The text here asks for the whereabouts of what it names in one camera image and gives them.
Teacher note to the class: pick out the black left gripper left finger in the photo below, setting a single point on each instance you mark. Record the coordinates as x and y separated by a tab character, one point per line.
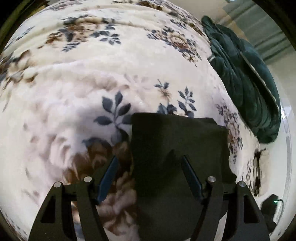
54	220

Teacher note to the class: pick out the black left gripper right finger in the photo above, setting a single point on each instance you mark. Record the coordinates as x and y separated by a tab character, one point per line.
244	220

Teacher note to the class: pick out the black striped small garment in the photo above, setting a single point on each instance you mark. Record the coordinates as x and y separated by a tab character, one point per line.
173	156

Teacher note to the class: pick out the dark green velvet blanket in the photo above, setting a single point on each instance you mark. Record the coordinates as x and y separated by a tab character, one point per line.
247	79

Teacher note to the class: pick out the white floral fleece blanket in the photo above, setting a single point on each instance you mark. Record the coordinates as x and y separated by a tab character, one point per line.
73	74

